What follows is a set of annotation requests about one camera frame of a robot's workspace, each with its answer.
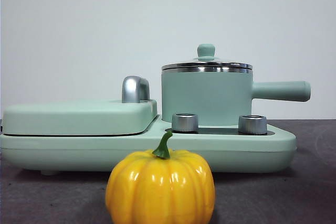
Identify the yellow toy pumpkin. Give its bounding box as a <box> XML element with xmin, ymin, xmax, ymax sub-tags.
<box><xmin>105</xmin><ymin>130</ymin><xmax>216</xmax><ymax>224</ymax></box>

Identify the mint green breakfast machine base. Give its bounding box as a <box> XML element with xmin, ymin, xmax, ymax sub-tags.
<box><xmin>0</xmin><ymin>115</ymin><xmax>297</xmax><ymax>176</ymax></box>

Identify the mint green handled steamer pot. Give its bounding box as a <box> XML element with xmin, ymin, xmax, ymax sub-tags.
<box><xmin>161</xmin><ymin>62</ymin><xmax>312</xmax><ymax>128</ymax></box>

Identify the glass lid with green knob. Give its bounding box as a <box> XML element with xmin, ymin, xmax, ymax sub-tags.
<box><xmin>161</xmin><ymin>44</ymin><xmax>253</xmax><ymax>74</ymax></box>

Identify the silver griddle cover handle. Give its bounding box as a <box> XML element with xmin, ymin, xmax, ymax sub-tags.
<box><xmin>121</xmin><ymin>76</ymin><xmax>151</xmax><ymax>103</ymax></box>

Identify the silver control knob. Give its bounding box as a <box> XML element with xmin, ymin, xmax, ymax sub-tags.
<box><xmin>171</xmin><ymin>113</ymin><xmax>199</xmax><ymax>133</ymax></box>
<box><xmin>238</xmin><ymin>115</ymin><xmax>268</xmax><ymax>134</ymax></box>

